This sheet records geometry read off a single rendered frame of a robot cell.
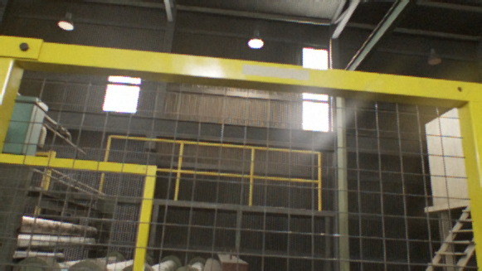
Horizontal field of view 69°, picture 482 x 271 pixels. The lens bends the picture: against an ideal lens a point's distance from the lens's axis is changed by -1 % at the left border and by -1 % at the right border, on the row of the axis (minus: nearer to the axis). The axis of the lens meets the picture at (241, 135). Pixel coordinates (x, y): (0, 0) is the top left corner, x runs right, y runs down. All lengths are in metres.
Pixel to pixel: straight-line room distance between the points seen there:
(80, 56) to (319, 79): 0.56
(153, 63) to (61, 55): 0.21
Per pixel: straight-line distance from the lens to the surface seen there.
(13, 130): 2.76
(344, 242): 5.84
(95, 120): 11.98
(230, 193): 11.65
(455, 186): 9.86
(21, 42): 0.97
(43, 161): 2.32
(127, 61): 0.87
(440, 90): 0.99
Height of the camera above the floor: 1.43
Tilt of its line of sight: 18 degrees up
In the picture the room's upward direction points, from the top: 4 degrees clockwise
